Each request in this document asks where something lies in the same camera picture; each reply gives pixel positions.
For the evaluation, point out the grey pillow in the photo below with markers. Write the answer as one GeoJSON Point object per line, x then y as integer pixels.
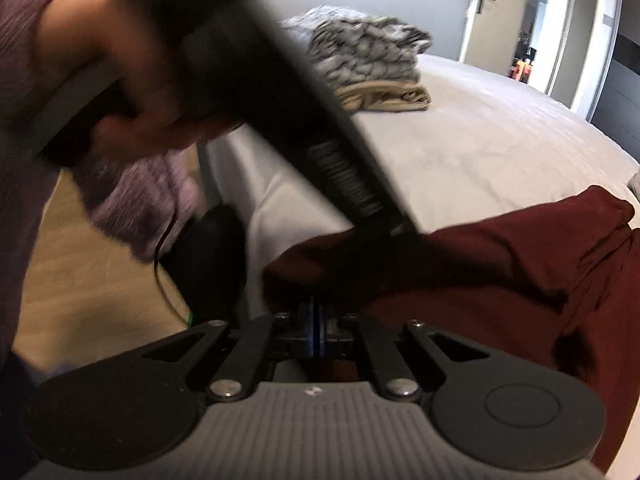
{"type": "Point", "coordinates": [634, 183]}

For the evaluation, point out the grey bed sheet mattress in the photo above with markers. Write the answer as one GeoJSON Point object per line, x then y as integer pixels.
{"type": "Point", "coordinates": [488, 146]}

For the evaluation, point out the person's left hand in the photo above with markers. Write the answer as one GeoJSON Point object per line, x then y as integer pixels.
{"type": "Point", "coordinates": [72, 33]}

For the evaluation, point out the tan striped folded garment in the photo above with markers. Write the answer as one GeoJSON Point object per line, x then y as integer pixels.
{"type": "Point", "coordinates": [384, 96]}

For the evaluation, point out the dark red sweater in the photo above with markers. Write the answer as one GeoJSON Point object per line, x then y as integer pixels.
{"type": "Point", "coordinates": [556, 284]}

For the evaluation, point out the white open door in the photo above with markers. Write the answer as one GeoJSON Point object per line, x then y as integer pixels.
{"type": "Point", "coordinates": [491, 34]}

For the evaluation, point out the grey striped folded garment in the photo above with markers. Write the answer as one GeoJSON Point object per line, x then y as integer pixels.
{"type": "Point", "coordinates": [347, 46]}

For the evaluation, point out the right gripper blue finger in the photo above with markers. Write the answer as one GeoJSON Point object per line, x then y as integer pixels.
{"type": "Point", "coordinates": [311, 331]}
{"type": "Point", "coordinates": [322, 331]}

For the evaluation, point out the black sliding wardrobe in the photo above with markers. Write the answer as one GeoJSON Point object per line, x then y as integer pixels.
{"type": "Point", "coordinates": [617, 114]}

